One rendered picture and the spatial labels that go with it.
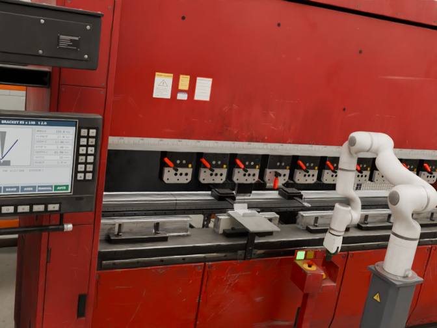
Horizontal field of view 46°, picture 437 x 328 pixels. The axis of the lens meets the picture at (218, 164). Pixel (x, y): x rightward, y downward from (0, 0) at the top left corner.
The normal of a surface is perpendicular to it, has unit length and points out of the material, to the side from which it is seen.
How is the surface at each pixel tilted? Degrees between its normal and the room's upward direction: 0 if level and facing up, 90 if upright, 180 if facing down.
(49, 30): 90
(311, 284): 90
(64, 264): 90
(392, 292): 90
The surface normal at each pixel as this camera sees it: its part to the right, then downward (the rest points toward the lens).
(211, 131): 0.43, 0.29
